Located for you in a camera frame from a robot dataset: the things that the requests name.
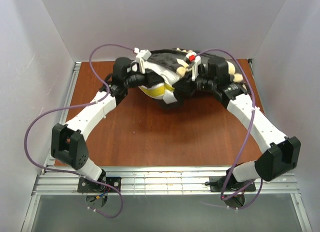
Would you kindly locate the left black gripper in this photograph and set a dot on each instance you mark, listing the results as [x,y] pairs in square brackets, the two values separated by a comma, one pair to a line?
[153,78]

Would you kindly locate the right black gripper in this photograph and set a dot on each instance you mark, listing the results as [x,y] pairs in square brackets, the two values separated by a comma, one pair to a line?
[185,82]

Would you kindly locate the white pillow with yellow edge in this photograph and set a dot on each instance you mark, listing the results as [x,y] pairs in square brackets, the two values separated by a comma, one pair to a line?
[162,88]

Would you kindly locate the black floral plush pillowcase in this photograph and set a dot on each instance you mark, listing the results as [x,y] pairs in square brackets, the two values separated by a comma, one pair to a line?
[228,76]

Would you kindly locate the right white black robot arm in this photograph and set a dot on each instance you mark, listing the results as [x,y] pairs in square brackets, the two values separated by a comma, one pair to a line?
[280,153]

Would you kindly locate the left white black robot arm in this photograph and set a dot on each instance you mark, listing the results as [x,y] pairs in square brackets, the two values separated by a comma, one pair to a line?
[68,141]

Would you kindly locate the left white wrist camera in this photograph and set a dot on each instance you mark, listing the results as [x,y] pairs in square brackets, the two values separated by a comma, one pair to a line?
[141,57]

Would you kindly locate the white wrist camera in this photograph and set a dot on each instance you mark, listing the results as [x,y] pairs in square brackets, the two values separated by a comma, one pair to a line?
[195,61]
[141,57]

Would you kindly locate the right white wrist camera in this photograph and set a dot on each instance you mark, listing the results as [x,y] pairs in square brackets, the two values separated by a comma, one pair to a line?
[195,61]

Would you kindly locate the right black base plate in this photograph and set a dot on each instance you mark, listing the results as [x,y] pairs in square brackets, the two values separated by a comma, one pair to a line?
[216,184]

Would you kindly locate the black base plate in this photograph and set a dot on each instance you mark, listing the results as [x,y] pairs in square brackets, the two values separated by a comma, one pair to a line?
[216,184]
[100,185]

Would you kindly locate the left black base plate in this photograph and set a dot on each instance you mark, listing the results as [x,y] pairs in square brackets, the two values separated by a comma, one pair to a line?
[100,185]

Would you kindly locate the aluminium rail frame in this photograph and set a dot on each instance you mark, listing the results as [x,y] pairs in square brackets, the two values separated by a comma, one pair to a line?
[59,199]

